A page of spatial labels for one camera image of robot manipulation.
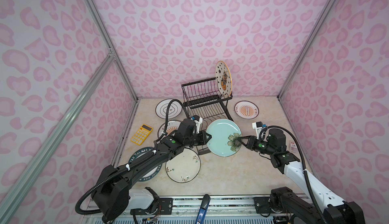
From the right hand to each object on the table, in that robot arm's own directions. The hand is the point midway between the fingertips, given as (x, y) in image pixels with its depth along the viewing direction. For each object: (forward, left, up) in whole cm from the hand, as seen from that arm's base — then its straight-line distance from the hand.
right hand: (239, 139), depth 77 cm
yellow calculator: (+11, +58, -16) cm, 61 cm away
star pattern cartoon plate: (+35, +6, +10) cm, 37 cm away
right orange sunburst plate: (+35, -14, -19) cm, 42 cm away
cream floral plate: (-9, +28, -16) cm, 34 cm away
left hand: (+1, +13, +2) cm, 13 cm away
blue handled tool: (-29, +18, -13) cm, 36 cm away
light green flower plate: (-1, +7, -2) cm, 8 cm away
